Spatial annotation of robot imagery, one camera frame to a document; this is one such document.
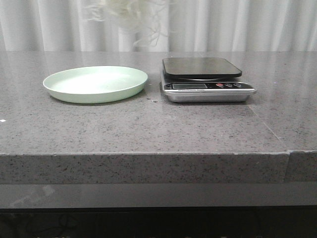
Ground white vermicelli noodle bundle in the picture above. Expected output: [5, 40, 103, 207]
[81, 0, 173, 51]

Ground silver digital kitchen scale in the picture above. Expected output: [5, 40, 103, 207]
[161, 58, 257, 103]

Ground light green plastic plate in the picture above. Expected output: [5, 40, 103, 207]
[43, 66, 148, 104]

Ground white pleated curtain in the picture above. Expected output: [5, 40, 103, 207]
[0, 0, 317, 52]

